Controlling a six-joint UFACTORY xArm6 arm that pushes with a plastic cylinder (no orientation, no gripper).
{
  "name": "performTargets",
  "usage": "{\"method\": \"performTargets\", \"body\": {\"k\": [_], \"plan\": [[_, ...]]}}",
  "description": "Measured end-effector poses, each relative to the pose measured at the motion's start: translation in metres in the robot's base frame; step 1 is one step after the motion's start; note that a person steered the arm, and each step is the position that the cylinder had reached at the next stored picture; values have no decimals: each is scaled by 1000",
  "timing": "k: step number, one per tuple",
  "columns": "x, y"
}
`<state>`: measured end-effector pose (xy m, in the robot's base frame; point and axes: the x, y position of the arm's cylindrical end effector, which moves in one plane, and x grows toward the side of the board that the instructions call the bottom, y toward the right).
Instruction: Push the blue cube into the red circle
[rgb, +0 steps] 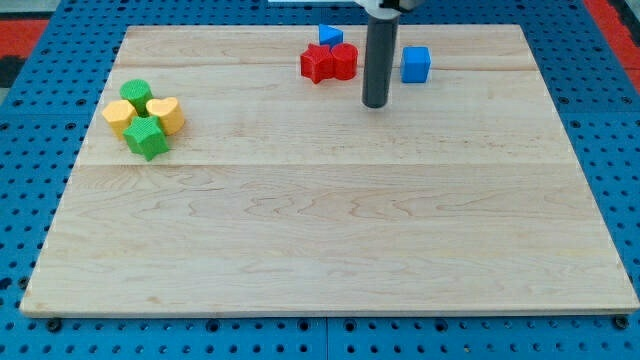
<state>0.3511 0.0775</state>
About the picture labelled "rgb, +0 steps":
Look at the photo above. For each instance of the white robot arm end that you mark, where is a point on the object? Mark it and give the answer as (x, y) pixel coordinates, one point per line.
(388, 9)

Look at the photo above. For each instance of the blue cube block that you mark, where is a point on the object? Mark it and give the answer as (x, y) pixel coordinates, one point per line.
(415, 64)

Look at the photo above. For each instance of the light wooden board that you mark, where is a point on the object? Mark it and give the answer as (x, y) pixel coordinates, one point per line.
(283, 197)

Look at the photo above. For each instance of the red star block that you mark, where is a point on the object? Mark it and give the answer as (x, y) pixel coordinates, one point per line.
(317, 63)

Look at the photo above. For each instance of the red cylinder block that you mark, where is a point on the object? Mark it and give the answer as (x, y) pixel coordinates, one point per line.
(345, 56)

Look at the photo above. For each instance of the blue triangle block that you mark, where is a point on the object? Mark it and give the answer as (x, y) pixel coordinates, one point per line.
(329, 35)

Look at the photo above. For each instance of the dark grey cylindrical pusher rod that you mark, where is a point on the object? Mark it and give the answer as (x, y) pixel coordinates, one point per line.
(379, 54)

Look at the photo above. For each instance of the yellow heart block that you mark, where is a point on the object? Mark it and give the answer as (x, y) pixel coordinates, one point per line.
(169, 112)

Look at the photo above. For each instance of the green star block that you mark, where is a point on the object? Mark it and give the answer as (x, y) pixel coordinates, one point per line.
(145, 137)

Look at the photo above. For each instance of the green cylinder block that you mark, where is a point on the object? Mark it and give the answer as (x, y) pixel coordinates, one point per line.
(137, 92)

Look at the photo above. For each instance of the yellow hexagon block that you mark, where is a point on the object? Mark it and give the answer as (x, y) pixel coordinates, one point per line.
(119, 115)

